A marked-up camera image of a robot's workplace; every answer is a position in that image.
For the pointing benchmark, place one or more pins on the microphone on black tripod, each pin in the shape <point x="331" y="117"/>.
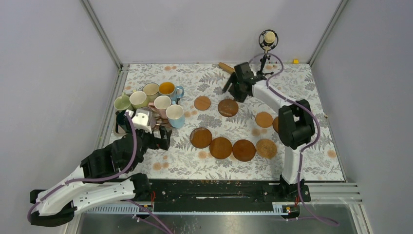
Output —
<point x="268" y="40"/>

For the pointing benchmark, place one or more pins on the mauve purple mug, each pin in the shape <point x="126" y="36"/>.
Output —
<point x="149" y="117"/>

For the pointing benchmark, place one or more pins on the wooden rolling pin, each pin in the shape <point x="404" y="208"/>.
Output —
<point x="226" y="68"/>

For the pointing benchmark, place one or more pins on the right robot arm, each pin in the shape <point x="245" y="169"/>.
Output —
<point x="296" y="123"/>

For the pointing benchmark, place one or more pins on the pink mug white inside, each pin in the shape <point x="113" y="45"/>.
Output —
<point x="160" y="105"/>

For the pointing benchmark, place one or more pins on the light blue mug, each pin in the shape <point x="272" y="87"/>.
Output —
<point x="175" y="115"/>

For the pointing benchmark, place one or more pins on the blue mug orange inside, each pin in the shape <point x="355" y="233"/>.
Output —
<point x="175" y="93"/>

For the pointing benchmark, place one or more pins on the glossy brown coaster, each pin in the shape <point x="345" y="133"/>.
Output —
<point x="200" y="137"/>

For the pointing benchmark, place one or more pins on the floral patterned table mat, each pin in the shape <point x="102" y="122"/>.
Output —
<point x="184" y="161"/>

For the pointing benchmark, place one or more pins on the woven rattan coaster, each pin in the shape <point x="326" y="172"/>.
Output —
<point x="266" y="148"/>

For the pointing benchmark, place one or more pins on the dark green mug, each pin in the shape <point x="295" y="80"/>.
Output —
<point x="122" y="124"/>

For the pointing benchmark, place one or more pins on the light cork coaster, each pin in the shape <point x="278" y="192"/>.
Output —
<point x="202" y="103"/>
<point x="264" y="119"/>

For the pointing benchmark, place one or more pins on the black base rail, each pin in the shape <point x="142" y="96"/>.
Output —
<point x="168" y="195"/>

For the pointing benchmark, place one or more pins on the yellow-green mug white inside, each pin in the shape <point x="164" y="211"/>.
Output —
<point x="139" y="99"/>

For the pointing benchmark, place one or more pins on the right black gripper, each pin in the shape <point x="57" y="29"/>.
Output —
<point x="233" y="79"/>

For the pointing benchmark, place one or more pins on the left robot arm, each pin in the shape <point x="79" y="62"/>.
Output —
<point x="96" y="181"/>

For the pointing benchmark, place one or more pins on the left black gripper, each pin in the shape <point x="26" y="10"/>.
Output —
<point x="162" y="142"/>

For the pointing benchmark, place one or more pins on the light green mug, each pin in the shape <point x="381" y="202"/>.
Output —
<point x="122" y="103"/>

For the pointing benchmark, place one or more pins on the dark scuffed brown coaster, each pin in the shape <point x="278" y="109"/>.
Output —
<point x="228" y="107"/>

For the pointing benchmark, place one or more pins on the beige mug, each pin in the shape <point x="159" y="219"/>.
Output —
<point x="151" y="90"/>

